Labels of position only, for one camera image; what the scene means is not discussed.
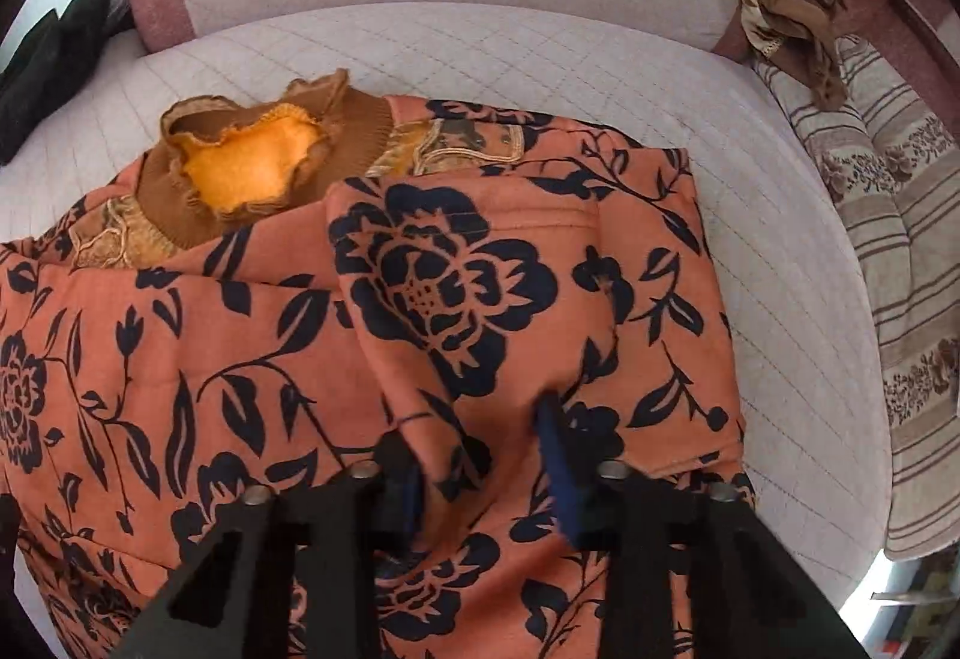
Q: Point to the orange floral garment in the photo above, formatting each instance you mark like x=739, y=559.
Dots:
x=465, y=299

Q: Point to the black cloth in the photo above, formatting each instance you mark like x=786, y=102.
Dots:
x=52, y=59

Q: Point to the striped floral blanket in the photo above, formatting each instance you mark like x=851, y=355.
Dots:
x=892, y=194

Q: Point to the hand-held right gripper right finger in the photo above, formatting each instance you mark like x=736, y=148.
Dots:
x=561, y=471

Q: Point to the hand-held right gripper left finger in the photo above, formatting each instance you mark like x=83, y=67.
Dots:
x=405, y=495

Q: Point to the pink quilted bed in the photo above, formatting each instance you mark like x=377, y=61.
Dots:
x=525, y=66

